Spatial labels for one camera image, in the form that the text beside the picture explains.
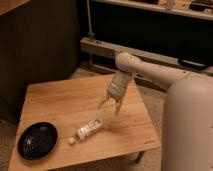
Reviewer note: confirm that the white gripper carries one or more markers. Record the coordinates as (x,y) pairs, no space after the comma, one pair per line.
(117,89)

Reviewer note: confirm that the white plastic bottle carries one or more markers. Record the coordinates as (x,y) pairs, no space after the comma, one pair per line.
(87,130)

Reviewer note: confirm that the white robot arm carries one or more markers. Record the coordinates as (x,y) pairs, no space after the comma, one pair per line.
(187,123)

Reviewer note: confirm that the black ceramic bowl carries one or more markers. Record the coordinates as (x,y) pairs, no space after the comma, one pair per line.
(37,141)

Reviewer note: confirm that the metal vertical pole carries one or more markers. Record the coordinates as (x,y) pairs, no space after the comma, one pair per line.
(90,33)

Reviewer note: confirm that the wooden shelf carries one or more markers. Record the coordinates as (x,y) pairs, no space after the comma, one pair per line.
(159,8)

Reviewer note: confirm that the wooden beam rail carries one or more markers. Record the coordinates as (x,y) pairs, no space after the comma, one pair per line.
(146,56)

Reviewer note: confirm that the black handle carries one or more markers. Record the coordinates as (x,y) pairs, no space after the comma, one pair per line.
(193,66)

